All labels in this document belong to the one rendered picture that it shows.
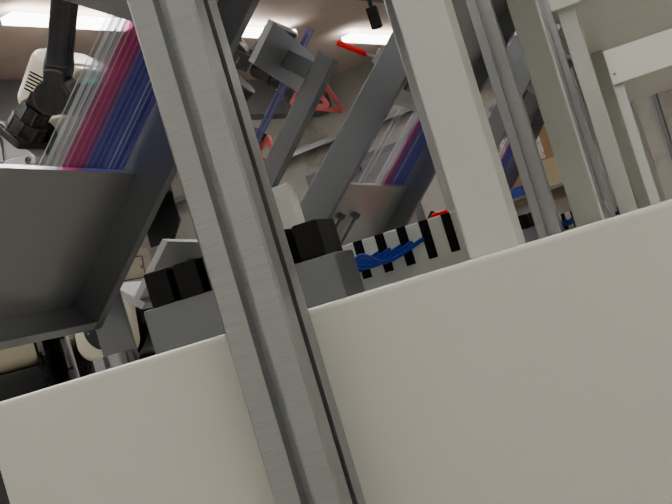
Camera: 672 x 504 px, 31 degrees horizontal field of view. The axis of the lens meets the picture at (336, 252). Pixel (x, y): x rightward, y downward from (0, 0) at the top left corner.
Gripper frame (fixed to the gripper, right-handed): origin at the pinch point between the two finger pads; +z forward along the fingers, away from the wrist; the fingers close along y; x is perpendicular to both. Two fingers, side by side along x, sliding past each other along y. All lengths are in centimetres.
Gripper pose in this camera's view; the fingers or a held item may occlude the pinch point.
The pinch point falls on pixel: (332, 106)
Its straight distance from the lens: 256.3
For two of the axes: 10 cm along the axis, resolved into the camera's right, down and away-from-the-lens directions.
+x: -4.7, 8.7, 1.8
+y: 3.1, -0.3, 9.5
